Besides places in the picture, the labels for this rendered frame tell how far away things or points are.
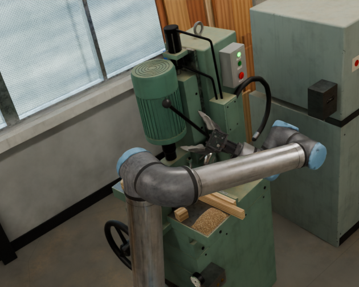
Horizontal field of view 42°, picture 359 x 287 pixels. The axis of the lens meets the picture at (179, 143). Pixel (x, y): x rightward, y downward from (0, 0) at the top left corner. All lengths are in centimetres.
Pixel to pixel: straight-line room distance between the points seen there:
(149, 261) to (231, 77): 84
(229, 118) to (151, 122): 33
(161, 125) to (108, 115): 160
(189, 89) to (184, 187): 70
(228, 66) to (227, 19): 171
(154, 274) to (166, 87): 69
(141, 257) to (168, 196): 33
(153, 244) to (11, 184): 191
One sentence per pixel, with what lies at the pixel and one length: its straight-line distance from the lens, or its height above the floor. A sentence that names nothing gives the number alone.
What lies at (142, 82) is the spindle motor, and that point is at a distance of 177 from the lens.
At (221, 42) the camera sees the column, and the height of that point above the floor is 150.
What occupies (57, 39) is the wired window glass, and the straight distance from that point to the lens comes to 319.
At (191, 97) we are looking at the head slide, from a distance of 193.
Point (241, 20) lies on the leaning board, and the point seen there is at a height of 95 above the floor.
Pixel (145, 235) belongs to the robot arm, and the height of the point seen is 122.
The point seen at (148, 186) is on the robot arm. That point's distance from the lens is 130.
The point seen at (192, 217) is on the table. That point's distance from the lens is 198.
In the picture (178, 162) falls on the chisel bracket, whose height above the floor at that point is 106.
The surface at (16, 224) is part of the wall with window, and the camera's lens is 345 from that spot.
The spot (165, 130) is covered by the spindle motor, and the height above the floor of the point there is 127.
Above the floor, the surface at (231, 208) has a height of 94.
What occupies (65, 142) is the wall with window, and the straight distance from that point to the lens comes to 333.
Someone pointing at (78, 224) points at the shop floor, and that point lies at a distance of 354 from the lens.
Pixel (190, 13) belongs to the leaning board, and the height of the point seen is 115.
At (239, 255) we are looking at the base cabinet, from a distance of 238.
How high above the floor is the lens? 224
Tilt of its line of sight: 33 degrees down
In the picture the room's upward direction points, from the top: 11 degrees counter-clockwise
